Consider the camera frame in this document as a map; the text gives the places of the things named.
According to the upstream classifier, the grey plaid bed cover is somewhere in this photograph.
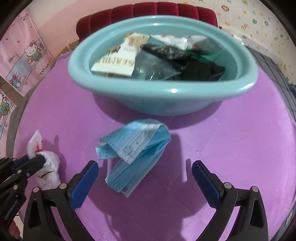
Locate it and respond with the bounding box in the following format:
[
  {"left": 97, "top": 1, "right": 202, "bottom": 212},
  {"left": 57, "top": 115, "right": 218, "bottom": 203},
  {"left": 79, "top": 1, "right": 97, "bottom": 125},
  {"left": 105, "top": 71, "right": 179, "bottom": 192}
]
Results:
[{"left": 247, "top": 47, "right": 295, "bottom": 240}]

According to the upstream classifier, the red tufted velvet sofa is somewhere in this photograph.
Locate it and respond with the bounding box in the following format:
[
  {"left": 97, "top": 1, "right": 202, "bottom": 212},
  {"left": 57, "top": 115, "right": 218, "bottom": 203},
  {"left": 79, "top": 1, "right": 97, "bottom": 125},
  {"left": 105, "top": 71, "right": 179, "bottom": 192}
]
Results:
[{"left": 76, "top": 2, "right": 218, "bottom": 42}]

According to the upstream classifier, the white red plastic bag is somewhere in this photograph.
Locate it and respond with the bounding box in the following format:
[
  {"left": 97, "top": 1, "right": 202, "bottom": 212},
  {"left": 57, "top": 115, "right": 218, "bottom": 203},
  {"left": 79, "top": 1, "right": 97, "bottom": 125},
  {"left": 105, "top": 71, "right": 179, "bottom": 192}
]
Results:
[{"left": 27, "top": 130, "right": 61, "bottom": 190}]

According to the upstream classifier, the purple quilted table cover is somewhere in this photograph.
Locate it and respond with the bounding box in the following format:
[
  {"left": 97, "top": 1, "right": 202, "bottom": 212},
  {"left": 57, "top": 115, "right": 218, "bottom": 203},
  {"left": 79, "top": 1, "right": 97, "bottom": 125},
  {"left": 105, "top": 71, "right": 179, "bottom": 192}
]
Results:
[{"left": 14, "top": 58, "right": 295, "bottom": 240}]

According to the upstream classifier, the brown cardboard box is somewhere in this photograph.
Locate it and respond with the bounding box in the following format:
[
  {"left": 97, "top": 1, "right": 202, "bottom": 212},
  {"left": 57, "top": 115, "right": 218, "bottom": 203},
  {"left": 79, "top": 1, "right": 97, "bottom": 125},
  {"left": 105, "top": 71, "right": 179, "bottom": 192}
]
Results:
[{"left": 61, "top": 40, "right": 79, "bottom": 54}]

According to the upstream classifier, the small black packet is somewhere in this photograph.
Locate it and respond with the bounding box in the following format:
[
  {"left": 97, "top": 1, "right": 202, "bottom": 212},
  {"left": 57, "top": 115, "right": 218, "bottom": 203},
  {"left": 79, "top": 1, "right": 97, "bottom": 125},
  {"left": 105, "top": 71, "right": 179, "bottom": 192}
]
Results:
[{"left": 142, "top": 44, "right": 191, "bottom": 60}]

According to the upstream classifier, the brown white snack packet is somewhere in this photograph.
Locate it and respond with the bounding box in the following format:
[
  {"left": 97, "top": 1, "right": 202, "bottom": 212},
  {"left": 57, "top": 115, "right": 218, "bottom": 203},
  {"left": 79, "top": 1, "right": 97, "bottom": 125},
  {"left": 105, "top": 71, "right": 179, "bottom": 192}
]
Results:
[{"left": 90, "top": 33, "right": 151, "bottom": 77}]

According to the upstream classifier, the white orange snack packet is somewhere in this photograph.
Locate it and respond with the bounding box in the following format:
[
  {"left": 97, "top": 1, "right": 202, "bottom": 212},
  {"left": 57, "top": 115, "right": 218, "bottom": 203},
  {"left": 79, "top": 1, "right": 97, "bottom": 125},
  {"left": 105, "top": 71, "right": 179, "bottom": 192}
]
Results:
[{"left": 151, "top": 35, "right": 208, "bottom": 50}]

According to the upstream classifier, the black knit glove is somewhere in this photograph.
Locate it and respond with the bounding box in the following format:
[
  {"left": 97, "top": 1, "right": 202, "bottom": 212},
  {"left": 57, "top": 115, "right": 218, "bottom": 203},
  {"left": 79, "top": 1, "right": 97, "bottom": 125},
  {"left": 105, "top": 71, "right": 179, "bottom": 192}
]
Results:
[{"left": 166, "top": 59, "right": 226, "bottom": 81}]

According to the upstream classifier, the blue face mask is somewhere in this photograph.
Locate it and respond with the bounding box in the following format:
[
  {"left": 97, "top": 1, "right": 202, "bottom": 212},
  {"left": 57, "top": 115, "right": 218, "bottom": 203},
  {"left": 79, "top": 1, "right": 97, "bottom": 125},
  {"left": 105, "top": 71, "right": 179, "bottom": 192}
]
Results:
[{"left": 95, "top": 119, "right": 171, "bottom": 198}]

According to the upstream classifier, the clear zip bag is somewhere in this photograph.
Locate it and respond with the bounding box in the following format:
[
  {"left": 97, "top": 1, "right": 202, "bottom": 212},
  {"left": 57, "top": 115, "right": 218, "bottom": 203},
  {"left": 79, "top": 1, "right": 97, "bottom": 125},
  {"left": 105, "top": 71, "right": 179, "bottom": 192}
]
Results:
[{"left": 131, "top": 51, "right": 180, "bottom": 80}]

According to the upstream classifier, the pink hello kitty curtain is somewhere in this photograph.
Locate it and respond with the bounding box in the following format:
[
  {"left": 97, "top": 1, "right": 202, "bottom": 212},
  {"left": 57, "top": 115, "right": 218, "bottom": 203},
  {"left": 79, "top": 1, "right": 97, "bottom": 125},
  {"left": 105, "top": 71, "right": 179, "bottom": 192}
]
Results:
[{"left": 0, "top": 9, "right": 54, "bottom": 158}]

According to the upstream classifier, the light blue plastic basin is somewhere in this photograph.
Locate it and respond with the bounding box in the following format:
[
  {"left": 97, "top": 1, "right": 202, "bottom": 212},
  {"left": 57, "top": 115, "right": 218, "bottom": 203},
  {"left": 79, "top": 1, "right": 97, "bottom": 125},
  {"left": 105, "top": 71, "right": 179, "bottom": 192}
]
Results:
[{"left": 68, "top": 15, "right": 258, "bottom": 116}]

